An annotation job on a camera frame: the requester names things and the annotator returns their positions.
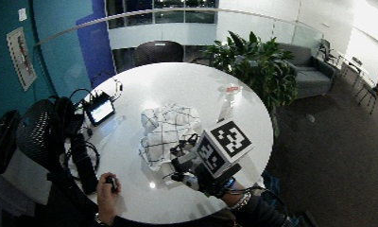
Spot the black cable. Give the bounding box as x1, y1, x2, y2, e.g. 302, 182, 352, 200
64, 140, 102, 182

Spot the small black handheld clicker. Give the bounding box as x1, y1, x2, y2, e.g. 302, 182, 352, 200
105, 176, 118, 193

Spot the white marker cube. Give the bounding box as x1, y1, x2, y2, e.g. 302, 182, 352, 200
194, 118, 255, 180

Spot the grey sofa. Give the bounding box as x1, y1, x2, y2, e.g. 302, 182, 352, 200
275, 42, 338, 100

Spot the glass railing with handrail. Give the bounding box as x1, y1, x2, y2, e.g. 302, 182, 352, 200
32, 7, 324, 69

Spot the large green potted plant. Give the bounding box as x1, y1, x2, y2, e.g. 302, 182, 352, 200
201, 30, 299, 117

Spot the black-legged side chair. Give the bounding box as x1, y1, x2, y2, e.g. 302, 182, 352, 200
355, 79, 378, 115

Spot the beaded wrist bracelet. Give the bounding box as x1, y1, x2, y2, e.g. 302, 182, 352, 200
226, 190, 253, 212

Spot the dark round-backed chair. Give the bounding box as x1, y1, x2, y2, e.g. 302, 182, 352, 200
133, 40, 185, 67

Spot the white side table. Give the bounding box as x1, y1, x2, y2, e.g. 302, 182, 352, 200
336, 56, 371, 89

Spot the small palm camera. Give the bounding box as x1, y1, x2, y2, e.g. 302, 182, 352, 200
180, 172, 201, 191

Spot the wrist watch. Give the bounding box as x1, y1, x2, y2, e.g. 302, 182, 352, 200
92, 212, 110, 227

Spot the framed wall poster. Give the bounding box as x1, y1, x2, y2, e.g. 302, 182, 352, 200
5, 26, 37, 93

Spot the black tablet screen device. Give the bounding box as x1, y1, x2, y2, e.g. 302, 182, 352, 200
83, 91, 117, 127

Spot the white checked cloth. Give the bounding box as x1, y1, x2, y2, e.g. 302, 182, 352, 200
137, 101, 203, 173

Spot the long black box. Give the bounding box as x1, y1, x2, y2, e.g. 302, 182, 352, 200
69, 133, 100, 196

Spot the small white wall paper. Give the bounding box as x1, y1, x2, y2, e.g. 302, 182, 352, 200
16, 8, 29, 22

